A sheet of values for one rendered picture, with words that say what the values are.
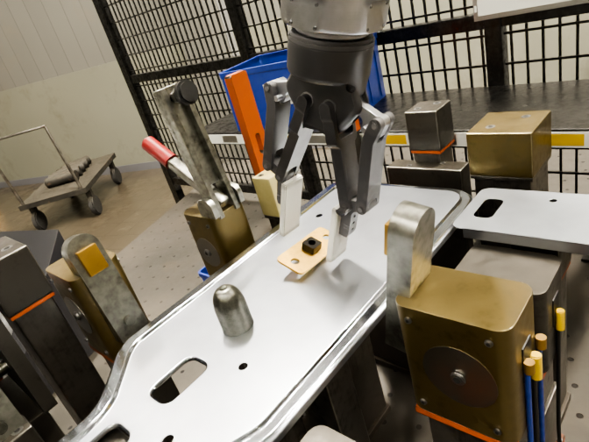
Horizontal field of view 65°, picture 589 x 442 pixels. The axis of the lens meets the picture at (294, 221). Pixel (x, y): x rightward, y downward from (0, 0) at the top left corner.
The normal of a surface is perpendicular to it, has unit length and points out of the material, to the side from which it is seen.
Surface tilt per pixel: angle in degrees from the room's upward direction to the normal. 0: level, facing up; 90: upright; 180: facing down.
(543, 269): 0
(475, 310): 0
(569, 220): 0
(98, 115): 90
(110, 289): 78
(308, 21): 86
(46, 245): 42
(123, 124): 90
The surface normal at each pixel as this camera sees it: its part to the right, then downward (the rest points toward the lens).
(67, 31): -0.35, 0.50
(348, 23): 0.18, 0.58
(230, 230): 0.74, 0.12
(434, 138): -0.62, 0.49
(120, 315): 0.67, -0.07
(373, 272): -0.25, -0.86
